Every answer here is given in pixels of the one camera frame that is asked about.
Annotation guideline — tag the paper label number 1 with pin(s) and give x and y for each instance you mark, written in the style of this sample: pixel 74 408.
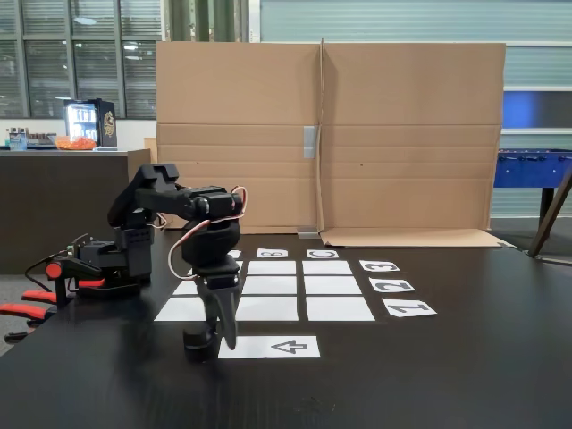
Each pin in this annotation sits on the paper label number 1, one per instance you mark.
pixel 389 312

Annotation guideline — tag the paper label letter A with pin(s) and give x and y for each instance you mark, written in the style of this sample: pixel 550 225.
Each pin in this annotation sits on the paper label letter A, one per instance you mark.
pixel 236 254

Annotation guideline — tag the blue foosball table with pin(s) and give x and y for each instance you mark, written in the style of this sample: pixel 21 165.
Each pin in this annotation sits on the blue foosball table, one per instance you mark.
pixel 527 172

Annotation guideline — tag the dark brown counter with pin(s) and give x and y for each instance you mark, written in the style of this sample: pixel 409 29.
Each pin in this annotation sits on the dark brown counter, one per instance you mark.
pixel 40 201

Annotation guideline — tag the orange bag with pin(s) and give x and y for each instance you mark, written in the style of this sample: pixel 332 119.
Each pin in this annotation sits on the orange bag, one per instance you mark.
pixel 78 143

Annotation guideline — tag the paper label number 3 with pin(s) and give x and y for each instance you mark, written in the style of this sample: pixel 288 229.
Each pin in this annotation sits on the paper label number 3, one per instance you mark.
pixel 364 268

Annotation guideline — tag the paper label number 2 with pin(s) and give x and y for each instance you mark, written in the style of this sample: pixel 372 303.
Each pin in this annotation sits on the paper label number 2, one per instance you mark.
pixel 376 288

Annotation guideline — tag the black mini fridge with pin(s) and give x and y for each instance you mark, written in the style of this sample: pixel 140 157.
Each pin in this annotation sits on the black mini fridge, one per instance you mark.
pixel 105 123

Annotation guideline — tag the brown cardboard panel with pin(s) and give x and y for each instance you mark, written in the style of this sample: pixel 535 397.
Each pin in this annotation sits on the brown cardboard panel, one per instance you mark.
pixel 411 89
pixel 237 89

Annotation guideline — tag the brown wooden leg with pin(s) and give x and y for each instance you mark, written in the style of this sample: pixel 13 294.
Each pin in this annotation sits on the brown wooden leg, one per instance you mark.
pixel 552 210

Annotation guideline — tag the paper label letter C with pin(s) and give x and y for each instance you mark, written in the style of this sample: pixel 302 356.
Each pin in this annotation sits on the paper label letter C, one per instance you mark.
pixel 310 254

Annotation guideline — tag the paper label letter B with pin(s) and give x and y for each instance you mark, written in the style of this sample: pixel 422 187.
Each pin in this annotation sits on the paper label letter B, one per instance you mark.
pixel 261 253

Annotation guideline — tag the grey tape strip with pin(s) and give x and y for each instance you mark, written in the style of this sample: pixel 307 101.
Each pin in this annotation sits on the grey tape strip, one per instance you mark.
pixel 307 233
pixel 310 142

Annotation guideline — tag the black clamp with red knob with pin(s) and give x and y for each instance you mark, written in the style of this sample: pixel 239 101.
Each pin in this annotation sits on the black clamp with red knob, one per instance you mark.
pixel 54 270

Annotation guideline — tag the black round token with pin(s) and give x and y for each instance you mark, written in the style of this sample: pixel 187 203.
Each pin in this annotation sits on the black round token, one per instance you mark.
pixel 199 348

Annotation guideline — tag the white paper sheet with arrow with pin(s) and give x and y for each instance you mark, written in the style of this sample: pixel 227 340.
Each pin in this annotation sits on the white paper sheet with arrow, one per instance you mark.
pixel 259 347

